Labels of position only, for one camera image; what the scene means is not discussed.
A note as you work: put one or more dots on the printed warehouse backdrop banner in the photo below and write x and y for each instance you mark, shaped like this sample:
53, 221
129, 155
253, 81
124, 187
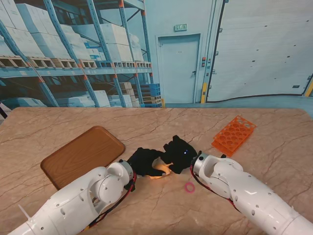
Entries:
156, 49

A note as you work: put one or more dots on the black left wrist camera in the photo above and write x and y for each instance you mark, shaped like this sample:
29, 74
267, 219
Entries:
130, 187

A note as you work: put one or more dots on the yellow cloth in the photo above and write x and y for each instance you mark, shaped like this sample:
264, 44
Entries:
161, 167

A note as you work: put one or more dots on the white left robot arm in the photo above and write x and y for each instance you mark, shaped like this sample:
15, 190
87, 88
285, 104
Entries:
78, 200

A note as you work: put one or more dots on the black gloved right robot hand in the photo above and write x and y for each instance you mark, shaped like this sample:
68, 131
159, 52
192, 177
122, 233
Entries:
181, 156

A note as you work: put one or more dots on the pink rubber band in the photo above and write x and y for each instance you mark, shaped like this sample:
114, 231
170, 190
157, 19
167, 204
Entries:
189, 187

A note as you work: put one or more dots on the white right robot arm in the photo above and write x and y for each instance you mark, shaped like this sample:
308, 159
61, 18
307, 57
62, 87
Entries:
244, 193

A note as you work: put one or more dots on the orange test tube rack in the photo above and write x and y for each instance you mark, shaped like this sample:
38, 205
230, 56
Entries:
234, 137

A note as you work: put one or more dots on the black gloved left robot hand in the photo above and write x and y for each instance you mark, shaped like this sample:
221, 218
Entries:
143, 161

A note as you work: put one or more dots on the brown wooden tray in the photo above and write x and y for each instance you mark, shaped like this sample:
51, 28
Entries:
80, 151

